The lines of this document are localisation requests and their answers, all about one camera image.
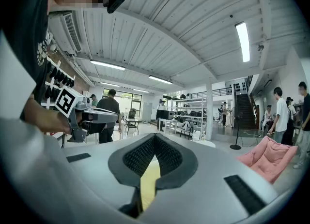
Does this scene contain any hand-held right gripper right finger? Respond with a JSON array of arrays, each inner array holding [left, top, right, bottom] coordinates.
[[139, 133, 279, 224]]

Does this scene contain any pink cushioned chair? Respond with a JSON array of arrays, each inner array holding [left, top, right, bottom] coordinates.
[[236, 135, 298, 185]]

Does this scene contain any person's black printed shirt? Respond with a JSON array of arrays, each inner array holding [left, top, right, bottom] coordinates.
[[0, 0, 54, 120]]

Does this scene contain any metal storage shelf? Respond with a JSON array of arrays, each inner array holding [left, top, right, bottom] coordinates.
[[174, 96, 208, 134]]

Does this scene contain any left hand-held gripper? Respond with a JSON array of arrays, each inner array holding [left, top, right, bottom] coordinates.
[[54, 85, 119, 144]]

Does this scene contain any person's left forearm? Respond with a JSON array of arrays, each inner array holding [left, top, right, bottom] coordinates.
[[23, 93, 72, 135]]

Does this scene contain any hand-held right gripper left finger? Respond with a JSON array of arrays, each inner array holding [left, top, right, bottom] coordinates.
[[36, 133, 161, 224]]

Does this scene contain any long ceiling light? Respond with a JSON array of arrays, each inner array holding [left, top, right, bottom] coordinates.
[[90, 60, 126, 71], [148, 75, 173, 85], [234, 21, 250, 63]]

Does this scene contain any white ceiling air conditioner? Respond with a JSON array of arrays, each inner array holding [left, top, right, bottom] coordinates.
[[48, 12, 83, 56]]

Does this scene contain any black head-worn camera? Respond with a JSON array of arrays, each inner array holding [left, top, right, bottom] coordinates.
[[103, 0, 126, 14]]

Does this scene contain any black fan stand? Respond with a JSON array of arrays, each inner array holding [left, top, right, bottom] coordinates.
[[229, 106, 243, 150]]

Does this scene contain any dark staircase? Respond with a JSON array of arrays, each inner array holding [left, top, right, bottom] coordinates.
[[232, 75, 258, 130]]

